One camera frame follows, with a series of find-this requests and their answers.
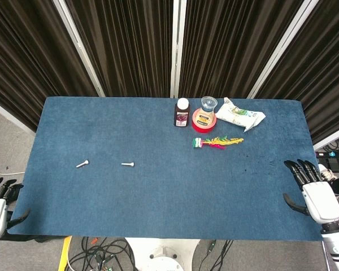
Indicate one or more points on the dark bottle with white cap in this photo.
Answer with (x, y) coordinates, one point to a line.
(182, 114)

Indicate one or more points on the blue table cloth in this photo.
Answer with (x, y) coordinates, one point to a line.
(169, 183)

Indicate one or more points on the white crumpled snack bag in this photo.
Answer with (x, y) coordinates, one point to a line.
(238, 114)

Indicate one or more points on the white bolt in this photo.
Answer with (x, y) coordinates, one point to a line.
(82, 164)
(128, 164)

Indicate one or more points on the white screen frame post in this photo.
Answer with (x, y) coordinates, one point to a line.
(282, 48)
(79, 48)
(175, 48)

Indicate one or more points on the red tape roll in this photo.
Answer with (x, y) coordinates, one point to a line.
(203, 128)

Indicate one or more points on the colourful toy strip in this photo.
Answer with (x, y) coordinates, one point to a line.
(214, 141)

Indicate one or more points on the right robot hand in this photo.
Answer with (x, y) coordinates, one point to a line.
(319, 197)

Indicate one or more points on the clear plastic flask bottle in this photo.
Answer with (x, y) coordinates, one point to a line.
(204, 115)

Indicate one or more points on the dark pleated curtain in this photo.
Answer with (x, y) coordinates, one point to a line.
(130, 42)

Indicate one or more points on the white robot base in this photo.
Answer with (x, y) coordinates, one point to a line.
(164, 255)

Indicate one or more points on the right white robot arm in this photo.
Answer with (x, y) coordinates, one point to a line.
(336, 245)

